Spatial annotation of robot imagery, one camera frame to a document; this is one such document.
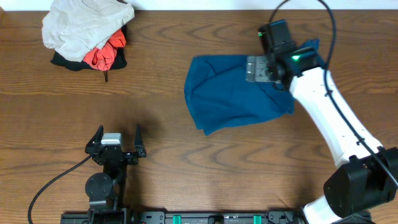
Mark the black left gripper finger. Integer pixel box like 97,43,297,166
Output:
134,125,144,152
86,125,104,148

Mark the teal blue t-shirt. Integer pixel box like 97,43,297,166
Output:
183,38,326,136

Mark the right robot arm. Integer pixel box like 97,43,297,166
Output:
254,20,397,223

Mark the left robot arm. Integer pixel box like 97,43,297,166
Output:
84,126,147,224

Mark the red-orange garment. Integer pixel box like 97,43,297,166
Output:
83,29,127,72

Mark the black garment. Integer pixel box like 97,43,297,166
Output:
50,24,128,83

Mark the beige crumpled garment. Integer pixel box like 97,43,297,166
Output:
42,0,134,62

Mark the black mounting rail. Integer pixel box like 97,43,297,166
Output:
60,209,307,224

